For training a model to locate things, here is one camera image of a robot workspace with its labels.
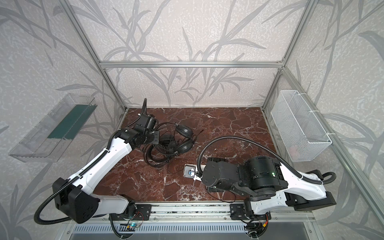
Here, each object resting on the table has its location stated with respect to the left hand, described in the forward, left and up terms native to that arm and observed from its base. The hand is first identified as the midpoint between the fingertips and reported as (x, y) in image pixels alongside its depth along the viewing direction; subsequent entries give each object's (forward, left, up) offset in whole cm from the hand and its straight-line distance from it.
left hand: (158, 132), depth 81 cm
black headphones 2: (-4, -14, +3) cm, 15 cm away
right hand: (-23, -24, +16) cm, 37 cm away
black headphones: (-4, +4, -20) cm, 21 cm away
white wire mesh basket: (-9, -66, +15) cm, 68 cm away
